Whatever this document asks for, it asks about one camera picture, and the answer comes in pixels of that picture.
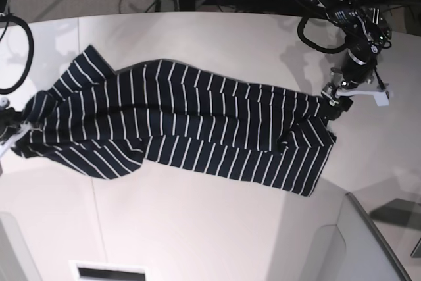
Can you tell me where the navy white striped t-shirt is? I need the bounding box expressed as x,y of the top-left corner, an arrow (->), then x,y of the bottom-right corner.
12,46 -> 336,197

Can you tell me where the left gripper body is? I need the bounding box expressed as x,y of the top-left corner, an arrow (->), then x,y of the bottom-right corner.
320,82 -> 353,121

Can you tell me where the white slotted panel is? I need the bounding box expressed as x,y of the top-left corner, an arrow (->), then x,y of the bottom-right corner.
69,260 -> 152,281

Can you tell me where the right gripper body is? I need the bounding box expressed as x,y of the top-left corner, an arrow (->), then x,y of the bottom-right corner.
1,97 -> 26,140

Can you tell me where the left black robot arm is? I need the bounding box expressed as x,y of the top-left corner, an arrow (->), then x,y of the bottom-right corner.
296,0 -> 391,120

